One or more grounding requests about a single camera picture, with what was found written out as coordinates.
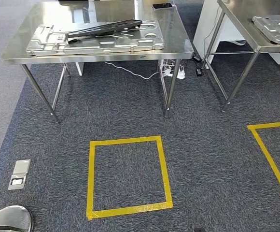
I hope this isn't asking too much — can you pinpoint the black plastic panel part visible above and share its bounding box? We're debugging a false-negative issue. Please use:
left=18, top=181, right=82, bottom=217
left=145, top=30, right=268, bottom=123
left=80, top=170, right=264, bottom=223
left=66, top=19, right=143, bottom=40

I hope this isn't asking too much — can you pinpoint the steel workbench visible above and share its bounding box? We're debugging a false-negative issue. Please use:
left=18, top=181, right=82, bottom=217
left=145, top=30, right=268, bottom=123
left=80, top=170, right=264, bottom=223
left=1, top=0, right=194, bottom=124
left=201, top=0, right=280, bottom=113

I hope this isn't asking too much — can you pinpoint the stamped metal sheet part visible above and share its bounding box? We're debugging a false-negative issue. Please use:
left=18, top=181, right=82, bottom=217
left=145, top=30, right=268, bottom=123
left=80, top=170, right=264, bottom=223
left=26, top=19, right=165, bottom=58
left=251, top=15, right=280, bottom=45

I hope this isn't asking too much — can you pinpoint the white power strip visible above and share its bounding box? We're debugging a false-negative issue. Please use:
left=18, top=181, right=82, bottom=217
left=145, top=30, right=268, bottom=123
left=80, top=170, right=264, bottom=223
left=162, top=65, right=186, bottom=80

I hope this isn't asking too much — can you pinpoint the yellow floor tape square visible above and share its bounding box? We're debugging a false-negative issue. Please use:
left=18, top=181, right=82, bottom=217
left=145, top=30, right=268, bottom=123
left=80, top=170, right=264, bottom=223
left=85, top=135, right=174, bottom=221
left=247, top=120, right=280, bottom=198

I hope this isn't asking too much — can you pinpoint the white panel leg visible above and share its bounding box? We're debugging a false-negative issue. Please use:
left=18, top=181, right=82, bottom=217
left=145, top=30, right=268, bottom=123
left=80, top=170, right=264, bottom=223
left=76, top=61, right=85, bottom=77

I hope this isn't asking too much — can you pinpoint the black phone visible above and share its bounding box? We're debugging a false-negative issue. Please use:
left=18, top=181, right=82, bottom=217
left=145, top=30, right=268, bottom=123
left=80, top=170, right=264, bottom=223
left=152, top=2, right=174, bottom=10

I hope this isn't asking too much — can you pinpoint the floor outlet cover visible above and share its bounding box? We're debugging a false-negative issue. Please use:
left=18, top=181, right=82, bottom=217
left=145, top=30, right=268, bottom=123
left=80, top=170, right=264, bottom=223
left=13, top=159, right=32, bottom=176

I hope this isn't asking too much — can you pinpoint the open floor outlet box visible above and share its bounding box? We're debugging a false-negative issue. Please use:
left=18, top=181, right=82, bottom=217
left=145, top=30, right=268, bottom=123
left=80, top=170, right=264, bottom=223
left=8, top=174, right=27, bottom=191

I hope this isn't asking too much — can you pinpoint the white power cable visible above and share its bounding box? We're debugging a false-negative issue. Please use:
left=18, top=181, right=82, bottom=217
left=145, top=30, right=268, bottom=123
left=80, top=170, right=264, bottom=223
left=104, top=61, right=160, bottom=81

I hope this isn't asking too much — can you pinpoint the thin black hanging cable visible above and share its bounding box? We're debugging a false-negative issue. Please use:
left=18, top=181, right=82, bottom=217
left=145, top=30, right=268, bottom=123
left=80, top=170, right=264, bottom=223
left=203, top=6, right=221, bottom=54

